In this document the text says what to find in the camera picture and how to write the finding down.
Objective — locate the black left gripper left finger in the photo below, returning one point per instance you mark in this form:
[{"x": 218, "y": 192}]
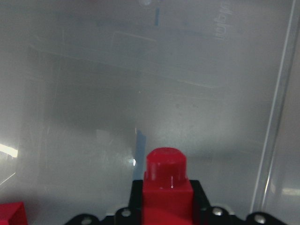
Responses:
[{"x": 130, "y": 215}]

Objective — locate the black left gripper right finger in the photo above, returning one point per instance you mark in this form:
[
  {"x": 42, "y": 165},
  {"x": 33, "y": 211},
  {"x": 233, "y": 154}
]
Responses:
[{"x": 206, "y": 214}]

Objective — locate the clear plastic storage box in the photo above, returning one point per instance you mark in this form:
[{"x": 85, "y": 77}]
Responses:
[{"x": 89, "y": 87}]

